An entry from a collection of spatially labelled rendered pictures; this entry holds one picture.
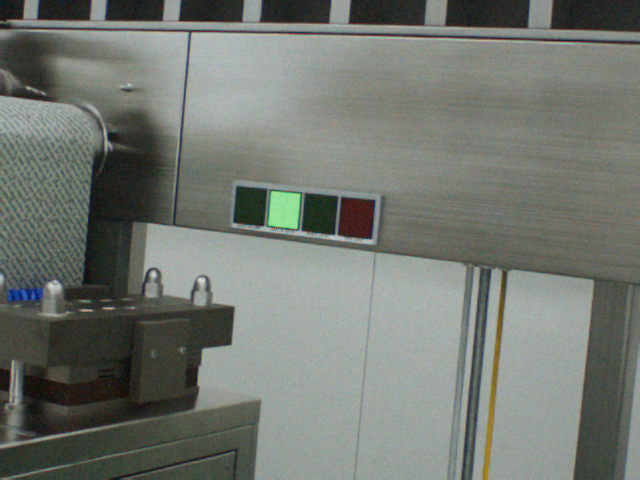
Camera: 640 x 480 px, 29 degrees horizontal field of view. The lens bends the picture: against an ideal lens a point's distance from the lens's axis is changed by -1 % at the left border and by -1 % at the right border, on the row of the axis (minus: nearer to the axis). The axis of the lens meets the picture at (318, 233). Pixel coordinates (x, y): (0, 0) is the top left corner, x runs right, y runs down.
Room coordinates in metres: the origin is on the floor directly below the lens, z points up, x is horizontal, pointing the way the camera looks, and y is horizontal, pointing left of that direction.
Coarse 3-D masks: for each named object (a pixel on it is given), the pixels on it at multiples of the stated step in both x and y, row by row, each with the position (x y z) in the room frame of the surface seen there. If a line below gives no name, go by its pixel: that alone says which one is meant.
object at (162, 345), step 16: (160, 320) 1.74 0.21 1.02; (176, 320) 1.76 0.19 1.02; (144, 336) 1.70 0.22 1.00; (160, 336) 1.73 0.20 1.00; (176, 336) 1.76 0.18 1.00; (144, 352) 1.70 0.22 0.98; (160, 352) 1.73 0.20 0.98; (176, 352) 1.76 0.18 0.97; (144, 368) 1.70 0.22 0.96; (160, 368) 1.73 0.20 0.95; (176, 368) 1.76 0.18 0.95; (144, 384) 1.71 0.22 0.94; (160, 384) 1.74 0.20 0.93; (176, 384) 1.77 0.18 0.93; (144, 400) 1.71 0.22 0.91
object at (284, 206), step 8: (272, 192) 1.83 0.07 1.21; (280, 192) 1.83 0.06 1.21; (288, 192) 1.82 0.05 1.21; (272, 200) 1.83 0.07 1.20; (280, 200) 1.83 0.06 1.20; (288, 200) 1.82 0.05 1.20; (296, 200) 1.81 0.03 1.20; (272, 208) 1.83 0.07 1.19; (280, 208) 1.82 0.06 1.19; (288, 208) 1.82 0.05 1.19; (296, 208) 1.81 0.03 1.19; (272, 216) 1.83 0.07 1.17; (280, 216) 1.82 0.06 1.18; (288, 216) 1.82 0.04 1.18; (296, 216) 1.81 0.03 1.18; (272, 224) 1.83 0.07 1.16; (280, 224) 1.82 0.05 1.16; (288, 224) 1.82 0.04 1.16; (296, 224) 1.81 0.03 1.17
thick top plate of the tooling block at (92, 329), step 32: (0, 320) 1.61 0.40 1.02; (32, 320) 1.59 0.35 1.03; (64, 320) 1.59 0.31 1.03; (96, 320) 1.64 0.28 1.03; (128, 320) 1.70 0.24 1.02; (192, 320) 1.82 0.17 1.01; (224, 320) 1.89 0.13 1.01; (0, 352) 1.61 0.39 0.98; (32, 352) 1.58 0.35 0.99; (64, 352) 1.60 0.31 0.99; (96, 352) 1.65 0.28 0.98; (128, 352) 1.70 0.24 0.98
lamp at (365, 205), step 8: (344, 200) 1.77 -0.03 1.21; (352, 200) 1.76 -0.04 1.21; (344, 208) 1.77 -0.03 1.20; (352, 208) 1.76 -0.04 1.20; (360, 208) 1.76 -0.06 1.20; (368, 208) 1.75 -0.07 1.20; (344, 216) 1.77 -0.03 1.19; (352, 216) 1.76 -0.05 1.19; (360, 216) 1.76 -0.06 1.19; (368, 216) 1.75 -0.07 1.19; (344, 224) 1.77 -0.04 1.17; (352, 224) 1.76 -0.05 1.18; (360, 224) 1.75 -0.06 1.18; (368, 224) 1.75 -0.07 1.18; (344, 232) 1.77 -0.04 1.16; (352, 232) 1.76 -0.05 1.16; (360, 232) 1.75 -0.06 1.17; (368, 232) 1.75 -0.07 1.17
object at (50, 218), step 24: (0, 192) 1.75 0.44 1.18; (24, 192) 1.79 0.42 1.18; (48, 192) 1.83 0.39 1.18; (72, 192) 1.87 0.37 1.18; (0, 216) 1.75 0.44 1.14; (24, 216) 1.79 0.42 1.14; (48, 216) 1.83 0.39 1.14; (72, 216) 1.88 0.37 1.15; (0, 240) 1.75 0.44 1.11; (24, 240) 1.79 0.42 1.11; (48, 240) 1.84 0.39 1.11; (72, 240) 1.88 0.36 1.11; (0, 264) 1.76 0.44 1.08; (24, 264) 1.80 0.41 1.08; (48, 264) 1.84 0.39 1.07; (72, 264) 1.88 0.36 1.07; (24, 288) 1.80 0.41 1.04
